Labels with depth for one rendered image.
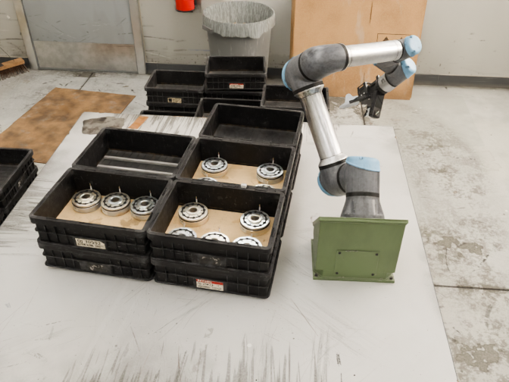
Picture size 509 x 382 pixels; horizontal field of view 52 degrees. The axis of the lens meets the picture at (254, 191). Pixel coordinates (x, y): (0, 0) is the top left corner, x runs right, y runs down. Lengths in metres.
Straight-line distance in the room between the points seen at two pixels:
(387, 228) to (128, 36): 3.63
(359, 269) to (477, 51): 3.42
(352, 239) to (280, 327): 0.36
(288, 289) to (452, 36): 3.45
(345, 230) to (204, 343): 0.56
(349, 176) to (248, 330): 0.62
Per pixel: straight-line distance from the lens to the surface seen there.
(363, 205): 1.80
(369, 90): 2.35
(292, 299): 1.77
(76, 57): 5.17
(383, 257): 1.79
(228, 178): 2.05
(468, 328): 2.78
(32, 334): 1.80
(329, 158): 1.93
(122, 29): 4.92
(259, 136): 2.32
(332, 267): 1.80
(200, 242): 1.63
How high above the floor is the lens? 2.01
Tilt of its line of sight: 37 degrees down
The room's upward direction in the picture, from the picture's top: straight up
